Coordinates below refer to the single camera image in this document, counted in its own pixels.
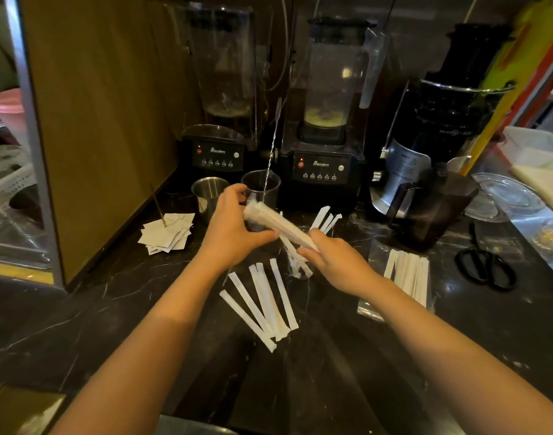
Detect person's right hand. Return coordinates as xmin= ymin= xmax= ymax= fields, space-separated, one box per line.
xmin=298 ymin=228 xmax=379 ymax=298

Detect cream folded cloth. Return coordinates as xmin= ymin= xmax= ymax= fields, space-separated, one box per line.
xmin=511 ymin=165 xmax=553 ymax=209

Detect yellow and red sign board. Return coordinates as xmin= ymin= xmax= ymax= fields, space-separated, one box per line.
xmin=460 ymin=0 xmax=553 ymax=177

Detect bundle of white straws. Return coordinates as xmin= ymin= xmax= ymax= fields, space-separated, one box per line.
xmin=243 ymin=198 xmax=321 ymax=253

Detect white hanging cable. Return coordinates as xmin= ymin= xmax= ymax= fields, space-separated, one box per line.
xmin=267 ymin=0 xmax=290 ymax=92

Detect person's right forearm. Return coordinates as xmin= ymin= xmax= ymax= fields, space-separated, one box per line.
xmin=349 ymin=268 xmax=553 ymax=435

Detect grey metal frame post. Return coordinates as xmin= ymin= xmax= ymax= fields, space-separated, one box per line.
xmin=3 ymin=0 xmax=65 ymax=288

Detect clear bag of wrapped straws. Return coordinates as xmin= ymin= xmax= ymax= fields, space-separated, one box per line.
xmin=357 ymin=239 xmax=435 ymax=323

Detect clear plastic measuring cup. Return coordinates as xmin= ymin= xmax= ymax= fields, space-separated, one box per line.
xmin=241 ymin=170 xmax=282 ymax=231

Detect person's left forearm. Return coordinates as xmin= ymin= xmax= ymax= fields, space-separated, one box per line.
xmin=50 ymin=249 xmax=241 ymax=435

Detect black blender with yellow residue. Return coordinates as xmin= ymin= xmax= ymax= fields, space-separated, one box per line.
xmin=276 ymin=15 xmax=386 ymax=200

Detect dark translucent juice jug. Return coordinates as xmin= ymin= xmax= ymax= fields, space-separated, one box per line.
xmin=385 ymin=164 xmax=480 ymax=250

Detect thin metal receipt spike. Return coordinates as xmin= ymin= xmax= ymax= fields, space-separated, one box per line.
xmin=150 ymin=183 xmax=168 ymax=228

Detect wooden cabinet panel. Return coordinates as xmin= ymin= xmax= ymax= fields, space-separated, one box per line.
xmin=18 ymin=0 xmax=200 ymax=286

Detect black scissors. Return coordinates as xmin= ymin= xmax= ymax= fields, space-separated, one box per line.
xmin=454 ymin=247 xmax=518 ymax=292

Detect white plastic basket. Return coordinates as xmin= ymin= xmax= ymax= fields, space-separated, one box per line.
xmin=0 ymin=145 xmax=37 ymax=197

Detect pile of paper slips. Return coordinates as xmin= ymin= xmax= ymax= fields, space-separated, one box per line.
xmin=137 ymin=213 xmax=196 ymax=256

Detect person's left hand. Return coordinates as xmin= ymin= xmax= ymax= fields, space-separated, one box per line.
xmin=200 ymin=183 xmax=280 ymax=273

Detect twisted metal bar spoon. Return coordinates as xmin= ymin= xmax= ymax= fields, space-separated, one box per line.
xmin=262 ymin=97 xmax=283 ymax=192

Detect black slow juicer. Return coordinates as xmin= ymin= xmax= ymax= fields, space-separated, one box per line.
xmin=369 ymin=22 xmax=517 ymax=222

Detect clear glass plate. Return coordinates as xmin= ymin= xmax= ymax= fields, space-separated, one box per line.
xmin=464 ymin=172 xmax=547 ymax=223

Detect pink plastic container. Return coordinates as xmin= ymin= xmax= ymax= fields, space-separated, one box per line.
xmin=0 ymin=89 xmax=30 ymax=150

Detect white plastic tub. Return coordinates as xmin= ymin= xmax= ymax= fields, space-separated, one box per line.
xmin=500 ymin=126 xmax=553 ymax=170

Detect black blender with empty jar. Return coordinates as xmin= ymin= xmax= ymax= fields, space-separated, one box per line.
xmin=165 ymin=2 xmax=264 ymax=173

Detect stainless steel cup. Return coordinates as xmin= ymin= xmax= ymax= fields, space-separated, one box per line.
xmin=191 ymin=177 xmax=230 ymax=224

